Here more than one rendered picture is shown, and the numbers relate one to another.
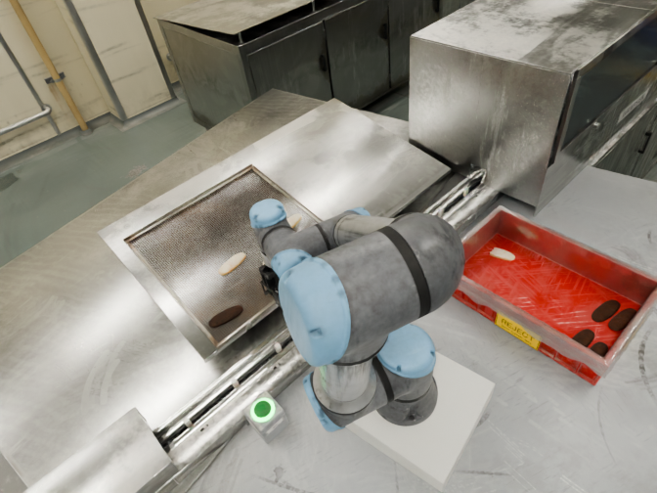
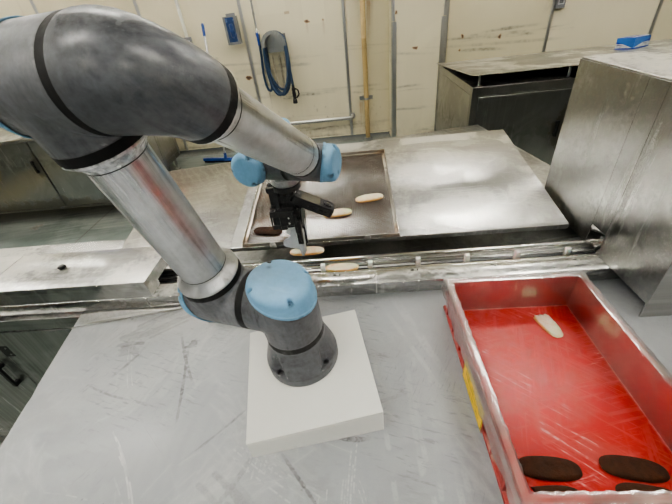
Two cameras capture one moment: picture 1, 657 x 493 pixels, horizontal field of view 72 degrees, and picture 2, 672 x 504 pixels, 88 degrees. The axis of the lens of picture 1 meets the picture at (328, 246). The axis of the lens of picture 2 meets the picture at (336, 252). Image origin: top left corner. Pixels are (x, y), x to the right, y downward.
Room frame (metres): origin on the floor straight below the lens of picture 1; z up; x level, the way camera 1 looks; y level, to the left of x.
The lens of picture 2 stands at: (0.19, -0.51, 1.50)
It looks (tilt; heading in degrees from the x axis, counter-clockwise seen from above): 36 degrees down; 41
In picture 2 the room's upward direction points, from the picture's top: 7 degrees counter-clockwise
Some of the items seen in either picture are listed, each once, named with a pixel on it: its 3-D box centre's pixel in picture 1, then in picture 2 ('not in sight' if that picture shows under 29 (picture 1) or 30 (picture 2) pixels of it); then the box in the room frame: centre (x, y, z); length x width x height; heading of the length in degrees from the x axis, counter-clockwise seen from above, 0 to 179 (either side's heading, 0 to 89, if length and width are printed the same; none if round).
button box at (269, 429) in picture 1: (267, 420); not in sight; (0.50, 0.21, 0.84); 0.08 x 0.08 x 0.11; 36
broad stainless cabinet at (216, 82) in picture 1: (314, 47); (565, 120); (3.61, -0.16, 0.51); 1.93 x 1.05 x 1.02; 126
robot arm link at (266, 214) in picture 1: (271, 228); not in sight; (0.73, 0.11, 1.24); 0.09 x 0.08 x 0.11; 18
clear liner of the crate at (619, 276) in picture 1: (541, 284); (553, 371); (0.74, -0.55, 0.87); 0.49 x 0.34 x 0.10; 36
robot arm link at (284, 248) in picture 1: (295, 252); (264, 161); (0.65, 0.07, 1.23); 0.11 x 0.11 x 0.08; 18
